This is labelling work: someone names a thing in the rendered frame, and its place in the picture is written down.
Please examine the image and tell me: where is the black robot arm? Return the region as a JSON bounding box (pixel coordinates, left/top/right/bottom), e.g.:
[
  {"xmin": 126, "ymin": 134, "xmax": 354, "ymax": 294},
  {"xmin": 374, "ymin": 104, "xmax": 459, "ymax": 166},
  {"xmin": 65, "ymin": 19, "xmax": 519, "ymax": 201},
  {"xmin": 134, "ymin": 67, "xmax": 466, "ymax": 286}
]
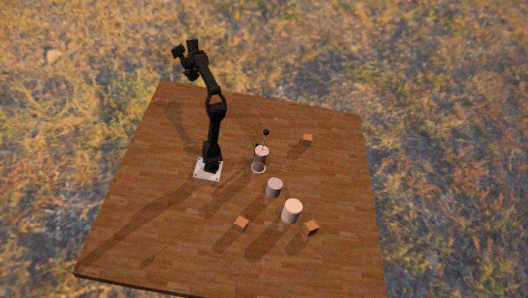
[{"xmin": 186, "ymin": 39, "xmax": 227, "ymax": 174}]

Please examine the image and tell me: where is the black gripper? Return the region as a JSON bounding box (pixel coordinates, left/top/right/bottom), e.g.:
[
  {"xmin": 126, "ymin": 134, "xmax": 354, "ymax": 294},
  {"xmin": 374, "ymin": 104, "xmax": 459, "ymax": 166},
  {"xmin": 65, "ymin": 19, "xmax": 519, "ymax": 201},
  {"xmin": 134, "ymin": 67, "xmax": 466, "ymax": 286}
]
[{"xmin": 171, "ymin": 44, "xmax": 200, "ymax": 82}]

